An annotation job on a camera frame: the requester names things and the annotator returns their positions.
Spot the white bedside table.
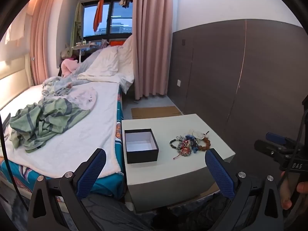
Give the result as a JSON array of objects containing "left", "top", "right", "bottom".
[{"left": 121, "top": 113, "right": 236, "bottom": 214}]

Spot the teal printed bed sheet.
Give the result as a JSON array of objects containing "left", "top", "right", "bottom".
[{"left": 0, "top": 87, "right": 126, "bottom": 198}]

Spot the white fleece blanket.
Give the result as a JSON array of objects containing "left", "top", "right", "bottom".
[{"left": 0, "top": 80, "right": 125, "bottom": 179}]

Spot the small white side table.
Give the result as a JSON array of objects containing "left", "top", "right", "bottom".
[{"left": 71, "top": 41, "right": 97, "bottom": 63}]

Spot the green hanging garment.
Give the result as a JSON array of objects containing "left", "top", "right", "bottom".
[{"left": 72, "top": 3, "right": 84, "bottom": 48}]

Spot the pink curtain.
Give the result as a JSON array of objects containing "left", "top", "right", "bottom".
[
  {"left": 26, "top": 0, "right": 59, "bottom": 86},
  {"left": 132, "top": 0, "right": 174, "bottom": 101}
]

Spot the black gift box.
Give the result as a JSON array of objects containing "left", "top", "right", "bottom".
[{"left": 124, "top": 128, "right": 159, "bottom": 164}]

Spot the pink cloth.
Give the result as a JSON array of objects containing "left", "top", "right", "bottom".
[{"left": 61, "top": 58, "right": 80, "bottom": 78}]

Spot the black and green bead bracelet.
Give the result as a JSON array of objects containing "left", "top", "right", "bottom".
[{"left": 169, "top": 137, "right": 182, "bottom": 150}]

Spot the flattened cardboard sheet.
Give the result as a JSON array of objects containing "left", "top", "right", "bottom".
[{"left": 131, "top": 105, "right": 182, "bottom": 120}]

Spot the black cable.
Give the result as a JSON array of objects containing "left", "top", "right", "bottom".
[
  {"left": 0, "top": 114, "right": 30, "bottom": 213},
  {"left": 276, "top": 109, "right": 308, "bottom": 193}
]

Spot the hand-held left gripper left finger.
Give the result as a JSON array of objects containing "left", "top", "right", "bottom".
[{"left": 27, "top": 148, "right": 107, "bottom": 231}]

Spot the blue cord bracelet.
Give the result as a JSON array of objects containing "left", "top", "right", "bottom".
[{"left": 185, "top": 134, "right": 199, "bottom": 154}]

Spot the orange hanging garment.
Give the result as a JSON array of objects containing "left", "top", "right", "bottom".
[{"left": 93, "top": 0, "right": 105, "bottom": 31}]

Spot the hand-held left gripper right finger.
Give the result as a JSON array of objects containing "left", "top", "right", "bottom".
[{"left": 204, "top": 148, "right": 284, "bottom": 231}]

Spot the window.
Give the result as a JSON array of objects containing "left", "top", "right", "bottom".
[{"left": 83, "top": 1, "right": 133, "bottom": 47}]

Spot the beige padded headboard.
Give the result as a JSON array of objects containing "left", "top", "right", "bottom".
[{"left": 0, "top": 52, "right": 33, "bottom": 109}]

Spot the brown wooden bead bracelet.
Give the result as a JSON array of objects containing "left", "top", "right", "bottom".
[{"left": 199, "top": 136, "right": 212, "bottom": 151}]

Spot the green striped cloth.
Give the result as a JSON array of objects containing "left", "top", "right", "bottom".
[{"left": 10, "top": 97, "right": 91, "bottom": 153}]

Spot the light blue quilt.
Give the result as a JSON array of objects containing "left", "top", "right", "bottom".
[{"left": 42, "top": 50, "right": 103, "bottom": 97}]

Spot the person's right hand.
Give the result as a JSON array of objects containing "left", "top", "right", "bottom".
[{"left": 280, "top": 171, "right": 308, "bottom": 210}]

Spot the white duvet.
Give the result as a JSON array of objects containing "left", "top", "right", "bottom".
[{"left": 77, "top": 35, "right": 135, "bottom": 95}]

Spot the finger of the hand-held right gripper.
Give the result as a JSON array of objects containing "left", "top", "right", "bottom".
[
  {"left": 254, "top": 139, "right": 287, "bottom": 160},
  {"left": 265, "top": 132, "right": 288, "bottom": 146}
]

